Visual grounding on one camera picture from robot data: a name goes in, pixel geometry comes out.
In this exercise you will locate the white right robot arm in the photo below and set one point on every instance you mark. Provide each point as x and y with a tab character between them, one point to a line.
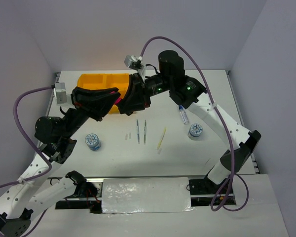
193	96

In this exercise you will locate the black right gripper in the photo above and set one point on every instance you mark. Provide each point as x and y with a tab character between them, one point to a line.
137	97

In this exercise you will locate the yellow clear pen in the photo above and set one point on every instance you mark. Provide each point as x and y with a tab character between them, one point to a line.
161	138

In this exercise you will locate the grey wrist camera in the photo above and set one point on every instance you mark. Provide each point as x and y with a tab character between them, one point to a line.
135	63
60	93

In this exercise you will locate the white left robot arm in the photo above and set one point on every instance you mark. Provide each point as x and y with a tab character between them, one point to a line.
23	201

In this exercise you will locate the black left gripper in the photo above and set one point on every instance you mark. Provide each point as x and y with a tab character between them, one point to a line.
96	104

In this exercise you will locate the silver foil panel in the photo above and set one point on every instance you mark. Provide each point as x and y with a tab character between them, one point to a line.
145	195

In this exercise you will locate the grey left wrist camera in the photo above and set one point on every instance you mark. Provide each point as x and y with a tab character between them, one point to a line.
60	93

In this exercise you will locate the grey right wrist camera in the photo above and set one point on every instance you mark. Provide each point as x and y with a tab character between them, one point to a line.
135	63

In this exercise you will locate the orange four-compartment plastic bin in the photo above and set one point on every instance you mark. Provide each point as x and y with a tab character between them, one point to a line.
105	81

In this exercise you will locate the blue white tape roll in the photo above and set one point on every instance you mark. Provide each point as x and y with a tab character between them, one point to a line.
195	132
93	142

